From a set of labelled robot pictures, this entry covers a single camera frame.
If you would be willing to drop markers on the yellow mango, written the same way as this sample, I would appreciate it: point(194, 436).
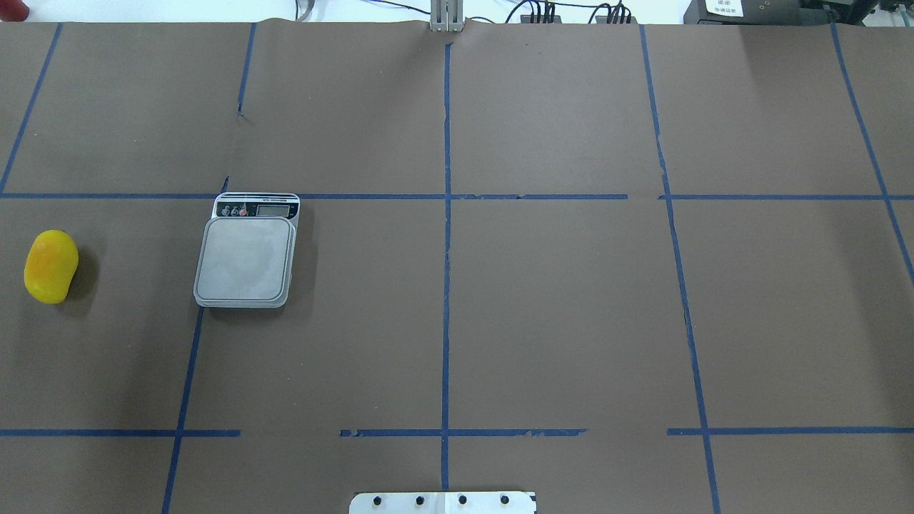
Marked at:
point(50, 266)

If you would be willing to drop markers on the brown paper table mat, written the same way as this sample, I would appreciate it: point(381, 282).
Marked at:
point(631, 269)

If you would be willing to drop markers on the grey digital kitchen scale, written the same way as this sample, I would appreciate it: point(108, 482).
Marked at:
point(247, 249)

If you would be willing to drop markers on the black power strip left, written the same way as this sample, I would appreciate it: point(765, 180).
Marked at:
point(541, 13)

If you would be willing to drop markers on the black power strip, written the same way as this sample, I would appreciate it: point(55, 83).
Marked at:
point(541, 13)
point(612, 14)

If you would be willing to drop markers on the black power strip right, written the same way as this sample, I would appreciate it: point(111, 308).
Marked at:
point(612, 14)

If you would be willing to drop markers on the dark control box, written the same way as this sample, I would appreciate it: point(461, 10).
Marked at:
point(777, 13)

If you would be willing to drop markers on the red cylinder object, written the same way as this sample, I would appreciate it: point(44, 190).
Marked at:
point(14, 11)

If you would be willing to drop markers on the aluminium frame post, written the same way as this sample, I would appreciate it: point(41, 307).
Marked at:
point(447, 16)

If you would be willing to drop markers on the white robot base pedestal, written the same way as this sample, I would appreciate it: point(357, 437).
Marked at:
point(445, 502)

